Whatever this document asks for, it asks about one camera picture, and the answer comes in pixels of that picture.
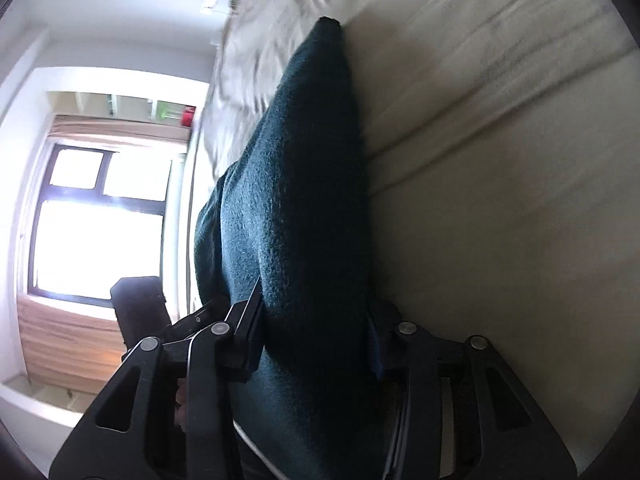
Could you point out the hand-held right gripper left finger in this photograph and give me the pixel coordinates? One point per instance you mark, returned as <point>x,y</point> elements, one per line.
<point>245,355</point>

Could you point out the wooden wall panel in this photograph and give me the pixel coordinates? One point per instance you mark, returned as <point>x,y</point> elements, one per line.
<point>65,340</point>

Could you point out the window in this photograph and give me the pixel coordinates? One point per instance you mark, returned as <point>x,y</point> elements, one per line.
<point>95,220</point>

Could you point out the dark green towel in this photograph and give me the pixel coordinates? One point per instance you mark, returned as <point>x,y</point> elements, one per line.
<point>300,210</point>

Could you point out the red box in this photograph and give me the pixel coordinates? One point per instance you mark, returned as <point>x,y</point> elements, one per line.
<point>188,116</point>

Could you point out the bed with beige bedspread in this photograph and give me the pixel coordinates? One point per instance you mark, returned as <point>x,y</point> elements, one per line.
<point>500,160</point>

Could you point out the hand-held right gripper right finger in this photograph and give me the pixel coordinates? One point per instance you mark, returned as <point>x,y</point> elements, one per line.
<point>376,355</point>

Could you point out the beige window blind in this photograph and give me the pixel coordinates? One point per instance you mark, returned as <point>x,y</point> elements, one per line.
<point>120,130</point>

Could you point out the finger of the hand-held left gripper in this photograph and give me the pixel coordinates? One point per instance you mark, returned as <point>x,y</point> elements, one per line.
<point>240,307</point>

